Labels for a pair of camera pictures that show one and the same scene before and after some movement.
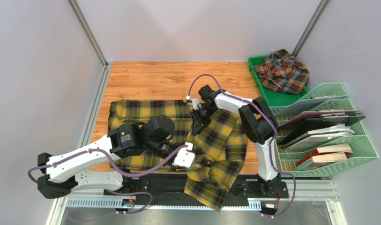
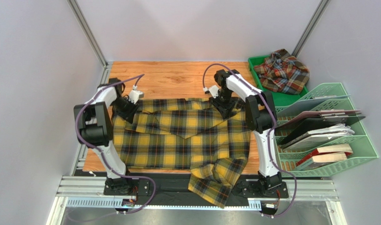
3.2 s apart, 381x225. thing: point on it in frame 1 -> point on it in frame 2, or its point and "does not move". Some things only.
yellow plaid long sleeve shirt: x=214 y=150 does not move
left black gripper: x=178 y=144 -> x=128 y=115
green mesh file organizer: x=318 y=132 does not move
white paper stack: x=319 y=135 does not move
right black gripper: x=197 y=116 -> x=224 y=106
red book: x=325 y=153 does not move
